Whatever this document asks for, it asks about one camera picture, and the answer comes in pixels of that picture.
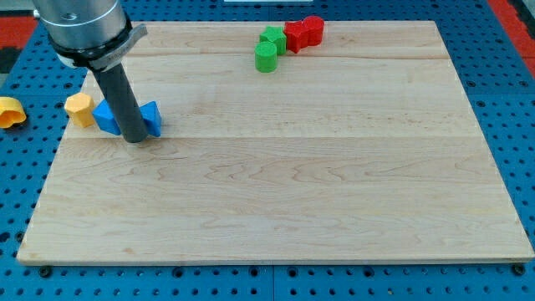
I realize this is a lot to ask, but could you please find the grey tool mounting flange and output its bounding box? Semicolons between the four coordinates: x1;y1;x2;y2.
48;22;148;71

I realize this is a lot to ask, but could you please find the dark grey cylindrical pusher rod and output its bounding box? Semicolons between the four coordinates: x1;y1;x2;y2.
94;64;148;143

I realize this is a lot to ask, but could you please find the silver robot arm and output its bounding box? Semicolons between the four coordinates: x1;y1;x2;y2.
33;0;149;143

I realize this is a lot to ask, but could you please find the blue cube block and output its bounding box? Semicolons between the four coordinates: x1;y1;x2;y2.
92;99;121;135

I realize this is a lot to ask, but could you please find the yellow hexagon block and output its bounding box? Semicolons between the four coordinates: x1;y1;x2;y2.
64;93;95;128

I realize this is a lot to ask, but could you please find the blue triangle block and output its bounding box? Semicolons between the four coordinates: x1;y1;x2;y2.
140;101;161;137

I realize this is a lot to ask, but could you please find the yellow heart block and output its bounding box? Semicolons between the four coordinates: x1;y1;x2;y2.
0;96;27;129

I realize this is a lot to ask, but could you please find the green cylinder block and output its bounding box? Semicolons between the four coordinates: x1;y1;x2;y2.
254;41;278;73

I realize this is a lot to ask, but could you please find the green star block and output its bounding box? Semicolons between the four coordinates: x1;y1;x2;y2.
259;26;287;55

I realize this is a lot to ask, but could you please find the red star block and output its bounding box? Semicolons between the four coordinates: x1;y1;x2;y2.
283;20;308;54

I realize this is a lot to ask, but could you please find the red cylinder block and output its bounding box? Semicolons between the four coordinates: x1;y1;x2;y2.
303;15;324;46

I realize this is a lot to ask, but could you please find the light wooden board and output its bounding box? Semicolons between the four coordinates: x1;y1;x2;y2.
18;21;534;266

